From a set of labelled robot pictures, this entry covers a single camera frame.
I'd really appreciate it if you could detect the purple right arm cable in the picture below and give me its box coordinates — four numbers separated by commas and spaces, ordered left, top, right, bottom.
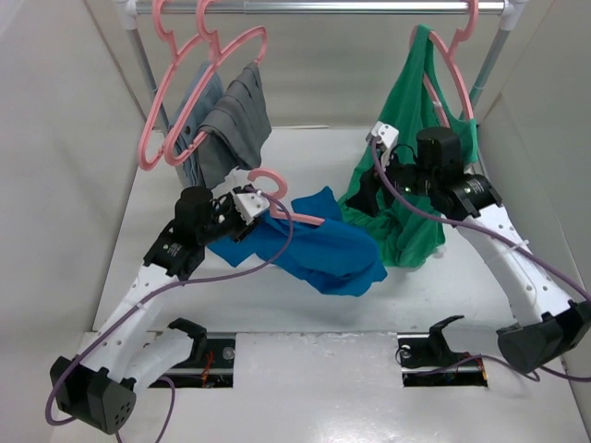
371, 138, 591, 382

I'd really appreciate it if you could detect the metal clothes rack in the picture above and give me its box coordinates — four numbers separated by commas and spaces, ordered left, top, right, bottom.
109, 0, 527, 198

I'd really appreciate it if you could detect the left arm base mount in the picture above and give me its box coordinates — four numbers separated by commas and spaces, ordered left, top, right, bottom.
164, 333, 236, 389

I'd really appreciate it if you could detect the pink hanger with green shirt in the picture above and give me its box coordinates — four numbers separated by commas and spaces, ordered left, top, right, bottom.
421, 0, 479, 135

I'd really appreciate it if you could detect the light blue garment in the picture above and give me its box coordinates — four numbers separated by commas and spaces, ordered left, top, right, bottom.
169, 61, 224, 186

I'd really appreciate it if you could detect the pink hanger with grey clothes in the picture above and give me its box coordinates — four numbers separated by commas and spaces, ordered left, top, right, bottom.
162, 1, 268, 166

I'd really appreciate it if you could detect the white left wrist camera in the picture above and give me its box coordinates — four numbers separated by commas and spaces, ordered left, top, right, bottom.
232, 187, 271, 225

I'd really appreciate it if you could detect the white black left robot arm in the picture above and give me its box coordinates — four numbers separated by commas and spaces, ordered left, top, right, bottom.
48, 186, 270, 435

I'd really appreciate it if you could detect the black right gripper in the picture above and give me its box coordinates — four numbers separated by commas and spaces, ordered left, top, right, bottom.
344, 145, 438, 217

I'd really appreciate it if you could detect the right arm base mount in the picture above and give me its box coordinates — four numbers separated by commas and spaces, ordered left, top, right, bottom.
395, 332, 488, 388

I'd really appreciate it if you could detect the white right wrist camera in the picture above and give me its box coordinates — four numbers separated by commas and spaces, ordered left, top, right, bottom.
366, 121, 399, 168

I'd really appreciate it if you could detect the blue t shirt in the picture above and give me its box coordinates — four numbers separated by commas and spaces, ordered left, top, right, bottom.
209, 186, 387, 296

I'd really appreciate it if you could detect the grey pleated skirt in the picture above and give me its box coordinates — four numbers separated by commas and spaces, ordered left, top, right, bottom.
196, 62, 271, 189

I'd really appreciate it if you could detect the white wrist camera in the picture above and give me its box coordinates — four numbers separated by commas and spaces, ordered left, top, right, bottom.
366, 121, 399, 168
232, 187, 271, 225

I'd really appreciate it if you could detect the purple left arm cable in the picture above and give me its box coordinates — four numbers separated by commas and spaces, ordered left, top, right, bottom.
44, 184, 295, 443

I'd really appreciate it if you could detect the green tank top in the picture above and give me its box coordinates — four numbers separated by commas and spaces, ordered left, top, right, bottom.
336, 24, 479, 269

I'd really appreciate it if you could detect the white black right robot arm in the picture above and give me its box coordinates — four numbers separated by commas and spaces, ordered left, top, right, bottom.
346, 122, 590, 374

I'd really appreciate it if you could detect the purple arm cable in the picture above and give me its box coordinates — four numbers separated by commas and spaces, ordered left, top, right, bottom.
371, 138, 591, 382
44, 184, 295, 443

